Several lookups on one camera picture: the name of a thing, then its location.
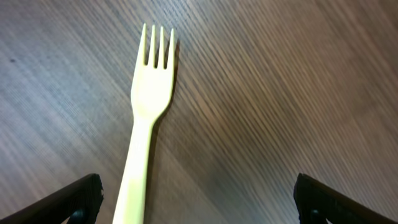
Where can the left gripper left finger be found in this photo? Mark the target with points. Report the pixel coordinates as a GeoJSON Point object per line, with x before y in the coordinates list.
{"type": "Point", "coordinates": [79, 202]}

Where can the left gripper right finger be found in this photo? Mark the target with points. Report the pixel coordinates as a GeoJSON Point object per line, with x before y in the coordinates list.
{"type": "Point", "coordinates": [319, 204]}

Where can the yellow plastic fork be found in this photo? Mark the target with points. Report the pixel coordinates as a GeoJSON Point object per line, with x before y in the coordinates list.
{"type": "Point", "coordinates": [151, 93]}

